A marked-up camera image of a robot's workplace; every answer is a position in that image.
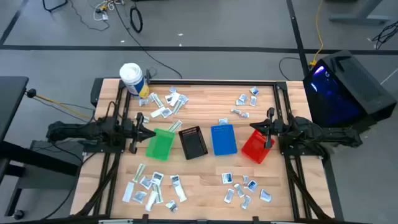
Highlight black cable loop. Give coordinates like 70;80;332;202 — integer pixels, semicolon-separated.
278;56;302;82

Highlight thin black cable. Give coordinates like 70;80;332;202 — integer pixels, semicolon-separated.
67;0;111;32

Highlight black desk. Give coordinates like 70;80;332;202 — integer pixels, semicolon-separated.
0;76;80;218

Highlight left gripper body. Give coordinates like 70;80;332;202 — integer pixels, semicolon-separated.
124;112;145;155

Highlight black cable bundle tangled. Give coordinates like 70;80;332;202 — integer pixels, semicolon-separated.
371;20;398;50

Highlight black plastic basket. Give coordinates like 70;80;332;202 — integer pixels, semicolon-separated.
178;125;209;161

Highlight white power cords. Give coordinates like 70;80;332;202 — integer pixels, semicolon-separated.
92;0;125;22

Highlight blue plastic basket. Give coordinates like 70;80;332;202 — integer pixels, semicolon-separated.
210;124;238;156

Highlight long white packet dark end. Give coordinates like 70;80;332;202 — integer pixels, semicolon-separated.
169;174;188;203

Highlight yellow cable with black knob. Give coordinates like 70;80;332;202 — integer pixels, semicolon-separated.
26;88;93;120

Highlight black aluminium table frame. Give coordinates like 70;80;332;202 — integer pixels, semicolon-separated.
71;77;335;224

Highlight black control box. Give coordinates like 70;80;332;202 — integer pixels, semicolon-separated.
90;77;104;108

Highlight yellow extension cable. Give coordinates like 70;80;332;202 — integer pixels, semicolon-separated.
309;0;325;68

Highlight crumpled silver dark packet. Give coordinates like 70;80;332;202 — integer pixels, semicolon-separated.
165;199;178;213

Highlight green plastic basket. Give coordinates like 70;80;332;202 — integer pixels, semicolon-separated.
145;128;176;162

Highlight long black cable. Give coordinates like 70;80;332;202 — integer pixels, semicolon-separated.
113;0;183;80

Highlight grey desk leg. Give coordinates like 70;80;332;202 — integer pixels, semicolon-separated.
325;0;393;25

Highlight black stand base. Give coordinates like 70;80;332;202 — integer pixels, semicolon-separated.
42;0;69;13

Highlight white wipes canister blue label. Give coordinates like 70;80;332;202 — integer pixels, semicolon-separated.
119;62;150;100

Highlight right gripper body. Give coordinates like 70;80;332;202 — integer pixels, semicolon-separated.
264;107;284;150

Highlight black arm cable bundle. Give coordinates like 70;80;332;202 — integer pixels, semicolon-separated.
284;155;332;222
74;152;122;218

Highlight coiled black cable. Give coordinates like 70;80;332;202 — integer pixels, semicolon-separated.
129;5;144;34

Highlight red plastic basket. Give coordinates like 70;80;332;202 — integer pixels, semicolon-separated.
241;129;276;165

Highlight black computer tower blue light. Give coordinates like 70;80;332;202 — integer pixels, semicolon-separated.
302;49;398;130

